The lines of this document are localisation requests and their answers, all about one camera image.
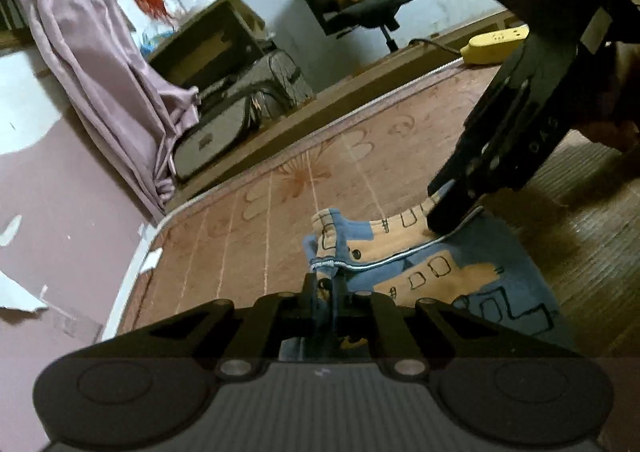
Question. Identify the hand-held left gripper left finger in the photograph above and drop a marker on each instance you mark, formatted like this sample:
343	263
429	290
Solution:
309	293

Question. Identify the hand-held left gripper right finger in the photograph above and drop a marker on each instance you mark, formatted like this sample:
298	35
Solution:
338	297

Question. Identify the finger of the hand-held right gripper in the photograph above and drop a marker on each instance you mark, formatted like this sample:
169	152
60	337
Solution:
452	212

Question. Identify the blue car print pants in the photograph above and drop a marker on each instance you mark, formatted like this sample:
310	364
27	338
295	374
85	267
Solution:
450	277

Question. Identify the person's right hand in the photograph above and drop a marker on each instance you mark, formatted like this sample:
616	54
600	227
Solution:
622	97

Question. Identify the yellow power strip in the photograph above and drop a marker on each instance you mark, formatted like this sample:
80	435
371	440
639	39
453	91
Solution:
492	45

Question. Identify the white mat label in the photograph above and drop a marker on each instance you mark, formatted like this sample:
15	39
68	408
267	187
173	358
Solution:
152	259

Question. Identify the grey handbag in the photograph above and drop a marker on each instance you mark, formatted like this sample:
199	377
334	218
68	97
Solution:
210	142

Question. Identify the dark wooden side table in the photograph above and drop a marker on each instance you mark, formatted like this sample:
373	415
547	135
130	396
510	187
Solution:
210	37

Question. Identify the narrow pink satin curtain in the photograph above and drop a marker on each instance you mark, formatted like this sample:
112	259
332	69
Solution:
90	57

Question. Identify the wooden bed frame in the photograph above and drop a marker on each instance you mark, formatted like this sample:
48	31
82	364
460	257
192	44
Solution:
350	92

